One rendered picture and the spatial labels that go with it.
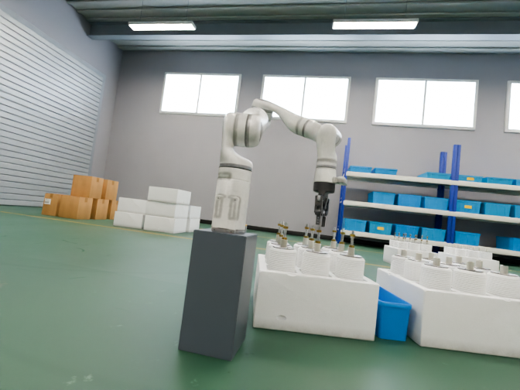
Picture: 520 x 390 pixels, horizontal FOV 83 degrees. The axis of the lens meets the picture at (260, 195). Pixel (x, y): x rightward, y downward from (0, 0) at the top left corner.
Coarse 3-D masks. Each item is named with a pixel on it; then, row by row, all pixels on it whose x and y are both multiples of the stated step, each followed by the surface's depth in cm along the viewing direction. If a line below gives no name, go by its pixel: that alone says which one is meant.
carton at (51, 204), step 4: (48, 196) 407; (52, 196) 406; (56, 196) 404; (60, 196) 407; (44, 200) 408; (48, 200) 406; (52, 200) 405; (56, 200) 403; (44, 204) 407; (48, 204) 406; (52, 204) 405; (56, 204) 403; (44, 208) 407; (48, 208) 405; (52, 208) 404; (56, 208) 403; (44, 212) 406; (48, 212) 405; (52, 212) 403; (56, 212) 403
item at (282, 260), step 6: (270, 252) 101; (276, 252) 99; (282, 252) 98; (288, 252) 98; (294, 252) 100; (270, 258) 101; (276, 258) 99; (282, 258) 98; (288, 258) 98; (294, 258) 100; (270, 264) 100; (276, 264) 98; (282, 264) 98; (288, 264) 98; (294, 264) 100; (276, 270) 98; (282, 270) 98; (288, 270) 98; (294, 270) 101
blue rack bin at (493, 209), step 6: (486, 204) 495; (492, 204) 493; (498, 204) 491; (504, 204) 490; (510, 204) 488; (480, 210) 511; (486, 210) 495; (492, 210) 493; (498, 210) 491; (504, 210) 490; (504, 216) 489
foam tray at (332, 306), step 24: (264, 264) 108; (264, 288) 94; (288, 288) 95; (312, 288) 95; (336, 288) 95; (360, 288) 95; (264, 312) 94; (288, 312) 94; (312, 312) 94; (336, 312) 94; (360, 312) 95; (336, 336) 94; (360, 336) 94
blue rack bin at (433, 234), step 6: (420, 228) 519; (426, 228) 509; (432, 228) 508; (420, 234) 518; (426, 234) 509; (432, 234) 508; (438, 234) 506; (444, 234) 504; (432, 240) 507; (438, 240) 506
